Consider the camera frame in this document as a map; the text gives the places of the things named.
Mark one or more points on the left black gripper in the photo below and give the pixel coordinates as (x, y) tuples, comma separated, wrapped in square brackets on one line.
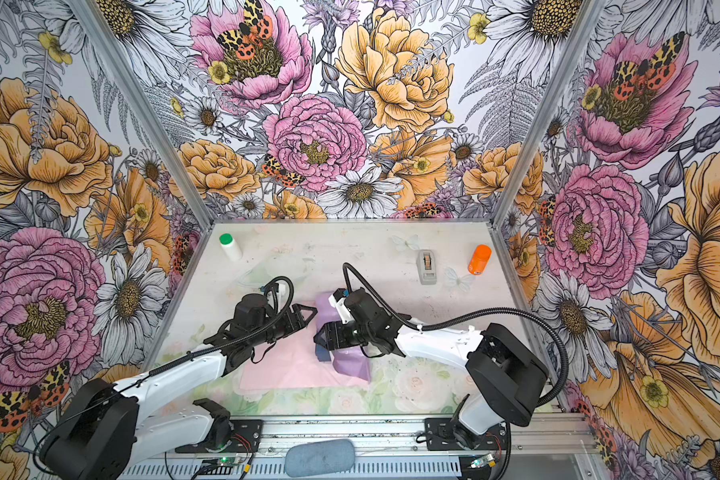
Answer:
[(299, 320)]

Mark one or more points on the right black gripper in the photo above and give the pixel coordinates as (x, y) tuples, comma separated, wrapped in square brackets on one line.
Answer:
[(334, 335)]

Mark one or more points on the pink wrapping paper sheet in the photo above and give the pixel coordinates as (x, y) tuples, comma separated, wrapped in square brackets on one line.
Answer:
[(292, 363)]

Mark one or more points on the dark blue gift box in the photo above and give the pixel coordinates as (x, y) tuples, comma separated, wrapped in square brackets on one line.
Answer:
[(323, 355)]

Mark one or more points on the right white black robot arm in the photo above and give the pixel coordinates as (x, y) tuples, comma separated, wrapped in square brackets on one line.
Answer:
[(509, 378)]

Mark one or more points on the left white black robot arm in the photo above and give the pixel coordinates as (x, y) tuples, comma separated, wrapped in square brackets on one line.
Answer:
[(109, 426)]

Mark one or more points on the white bottle green cap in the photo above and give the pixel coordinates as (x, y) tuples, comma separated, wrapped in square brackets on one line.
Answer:
[(231, 247)]

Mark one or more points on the grey tape dispenser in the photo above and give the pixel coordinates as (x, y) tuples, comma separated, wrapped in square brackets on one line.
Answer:
[(426, 267)]

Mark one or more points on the grey foam pad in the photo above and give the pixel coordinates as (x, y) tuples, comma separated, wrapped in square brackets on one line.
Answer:
[(320, 458)]

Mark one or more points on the orange bottle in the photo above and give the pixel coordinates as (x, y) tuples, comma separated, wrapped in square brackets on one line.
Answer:
[(479, 259)]

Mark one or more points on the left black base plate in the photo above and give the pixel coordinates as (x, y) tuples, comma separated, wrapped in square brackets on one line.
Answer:
[(240, 436)]

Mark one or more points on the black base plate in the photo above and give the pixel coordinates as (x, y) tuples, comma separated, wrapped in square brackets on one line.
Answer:
[(445, 434), (240, 436)]

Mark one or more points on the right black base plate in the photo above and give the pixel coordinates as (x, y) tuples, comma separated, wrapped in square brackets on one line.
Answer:
[(445, 434)]

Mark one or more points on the aluminium front rail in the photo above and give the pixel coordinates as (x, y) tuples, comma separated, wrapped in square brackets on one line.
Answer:
[(548, 433)]

